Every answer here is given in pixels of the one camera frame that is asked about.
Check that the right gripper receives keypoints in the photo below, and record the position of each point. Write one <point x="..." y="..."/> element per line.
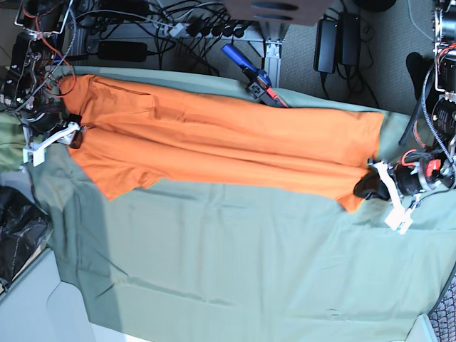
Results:
<point x="69" y="131"/>

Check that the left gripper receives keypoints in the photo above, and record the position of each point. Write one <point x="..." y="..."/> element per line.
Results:
<point x="391" y="182"/>

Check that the orange T-shirt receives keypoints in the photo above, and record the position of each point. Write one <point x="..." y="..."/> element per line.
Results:
<point x="137" y="134"/>

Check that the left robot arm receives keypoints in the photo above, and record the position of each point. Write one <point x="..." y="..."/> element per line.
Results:
<point x="432" y="123"/>

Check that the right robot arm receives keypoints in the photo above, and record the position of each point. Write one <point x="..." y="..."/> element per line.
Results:
<point x="26" y="89"/>

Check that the olive green garment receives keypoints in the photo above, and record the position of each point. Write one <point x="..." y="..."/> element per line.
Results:
<point x="14" y="137"/>

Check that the black brick under table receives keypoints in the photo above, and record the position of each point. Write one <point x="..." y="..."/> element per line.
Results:
<point x="122" y="51"/>

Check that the black plastic bag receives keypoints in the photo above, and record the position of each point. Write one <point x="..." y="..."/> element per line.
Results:
<point x="23" y="227"/>

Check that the black round stand base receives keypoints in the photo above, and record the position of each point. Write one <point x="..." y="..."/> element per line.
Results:
<point x="417" y="67"/>

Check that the black power adapter brick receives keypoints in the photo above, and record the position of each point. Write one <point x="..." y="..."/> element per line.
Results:
<point x="325" y="48"/>

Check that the blue red clamp tool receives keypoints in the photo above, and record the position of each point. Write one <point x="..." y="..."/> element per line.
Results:
<point x="259" y="84"/>

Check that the green table cloth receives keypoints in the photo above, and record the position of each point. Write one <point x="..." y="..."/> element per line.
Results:
<point x="185" y="261"/>

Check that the aluminium table leg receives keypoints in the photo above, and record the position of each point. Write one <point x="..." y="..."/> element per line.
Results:
<point x="270" y="49"/>

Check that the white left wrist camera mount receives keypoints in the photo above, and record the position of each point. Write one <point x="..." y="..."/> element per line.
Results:
<point x="399" y="219"/>

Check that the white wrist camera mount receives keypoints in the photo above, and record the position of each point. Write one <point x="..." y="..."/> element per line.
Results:
<point x="34" y="152"/>
<point x="399" y="219"/>

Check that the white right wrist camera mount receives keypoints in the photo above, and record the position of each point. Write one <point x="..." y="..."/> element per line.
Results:
<point x="34" y="152"/>

